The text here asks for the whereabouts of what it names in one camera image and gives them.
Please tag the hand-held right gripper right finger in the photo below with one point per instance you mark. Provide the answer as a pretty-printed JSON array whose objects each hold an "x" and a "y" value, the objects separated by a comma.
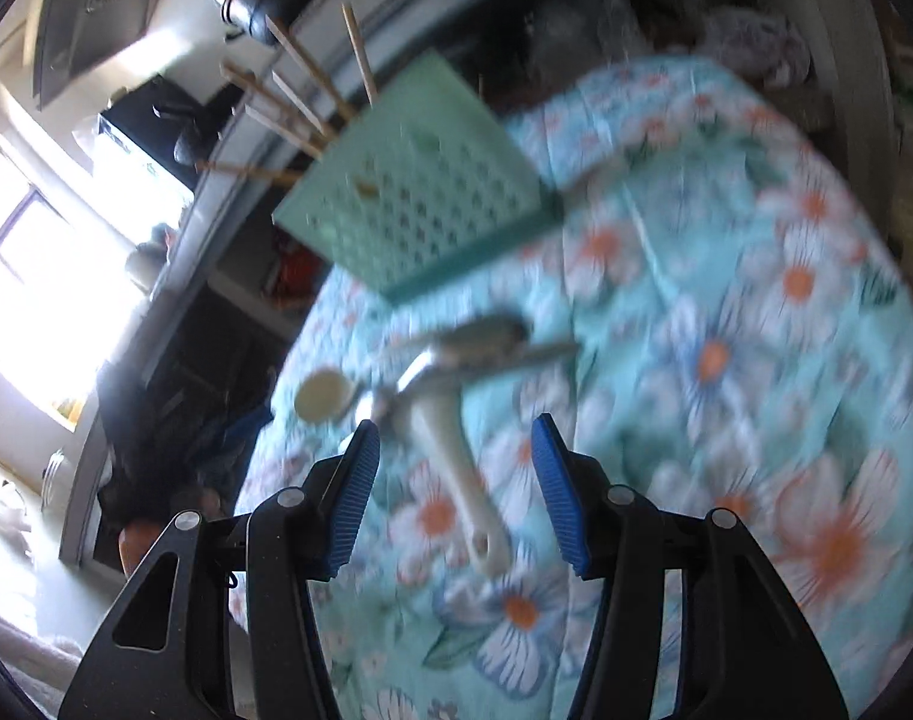
[{"x": 561, "y": 502}]

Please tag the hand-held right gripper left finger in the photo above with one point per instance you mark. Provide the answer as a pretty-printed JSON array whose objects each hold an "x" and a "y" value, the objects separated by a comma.
[{"x": 348, "y": 502}]

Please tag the white soup spoon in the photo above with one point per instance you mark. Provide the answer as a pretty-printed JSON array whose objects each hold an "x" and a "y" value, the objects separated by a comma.
[{"x": 456, "y": 465}]

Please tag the white plastic spoon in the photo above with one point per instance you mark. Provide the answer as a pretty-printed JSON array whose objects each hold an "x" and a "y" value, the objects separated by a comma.
[{"x": 318, "y": 394}]

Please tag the metal spoon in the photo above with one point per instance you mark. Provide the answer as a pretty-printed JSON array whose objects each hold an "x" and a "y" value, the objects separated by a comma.
[
  {"x": 494, "y": 334},
  {"x": 411, "y": 384}
]

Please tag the green plastic utensil holder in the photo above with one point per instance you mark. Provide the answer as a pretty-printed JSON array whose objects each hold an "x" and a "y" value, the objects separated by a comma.
[{"x": 419, "y": 180}]

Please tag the bundle of wooden chopsticks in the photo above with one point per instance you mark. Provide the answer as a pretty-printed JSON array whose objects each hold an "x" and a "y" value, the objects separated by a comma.
[{"x": 359, "y": 52}]

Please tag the floral blanket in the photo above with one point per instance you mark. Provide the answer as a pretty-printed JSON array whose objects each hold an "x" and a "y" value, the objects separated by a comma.
[{"x": 726, "y": 390}]

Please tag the red packaging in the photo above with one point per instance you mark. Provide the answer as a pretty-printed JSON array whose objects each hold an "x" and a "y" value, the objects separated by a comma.
[{"x": 299, "y": 274}]

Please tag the grey concrete counter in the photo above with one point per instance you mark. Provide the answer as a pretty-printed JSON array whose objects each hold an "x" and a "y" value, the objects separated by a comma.
[{"x": 186, "y": 217}]

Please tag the black wok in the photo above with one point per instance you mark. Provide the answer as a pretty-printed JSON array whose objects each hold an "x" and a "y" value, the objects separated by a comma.
[{"x": 194, "y": 139}]

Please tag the window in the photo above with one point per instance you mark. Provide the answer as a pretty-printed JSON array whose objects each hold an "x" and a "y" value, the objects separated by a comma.
[{"x": 21, "y": 255}]

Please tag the black appliance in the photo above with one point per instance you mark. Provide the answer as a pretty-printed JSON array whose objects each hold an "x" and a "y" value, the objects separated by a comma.
[{"x": 126, "y": 127}]

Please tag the clear plastic bags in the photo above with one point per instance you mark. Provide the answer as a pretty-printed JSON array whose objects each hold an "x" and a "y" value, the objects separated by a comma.
[{"x": 576, "y": 15}]

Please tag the purple plastic bag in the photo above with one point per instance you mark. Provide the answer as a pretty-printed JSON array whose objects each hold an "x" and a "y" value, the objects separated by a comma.
[{"x": 756, "y": 37}]

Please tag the range hood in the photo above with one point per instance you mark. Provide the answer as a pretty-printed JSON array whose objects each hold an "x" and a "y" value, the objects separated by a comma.
[{"x": 89, "y": 15}]

